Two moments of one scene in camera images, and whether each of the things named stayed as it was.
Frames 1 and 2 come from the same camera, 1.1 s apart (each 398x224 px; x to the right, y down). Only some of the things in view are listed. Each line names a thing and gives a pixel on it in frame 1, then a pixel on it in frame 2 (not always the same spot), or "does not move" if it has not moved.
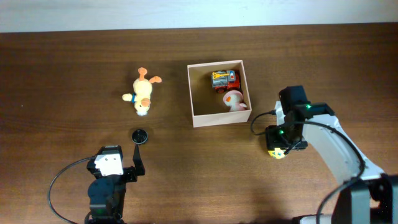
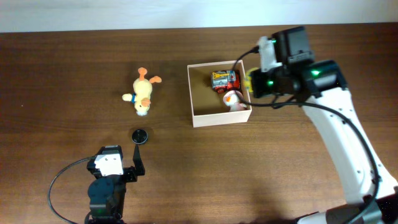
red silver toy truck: x=226 y=80 does not move
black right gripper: x=277 y=143 -> x=258 y=84
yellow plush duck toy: x=142 y=93 does not move
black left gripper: x=130 y=171 does not move
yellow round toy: x=277 y=153 -> x=247 y=82
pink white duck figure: x=234 y=99 does not move
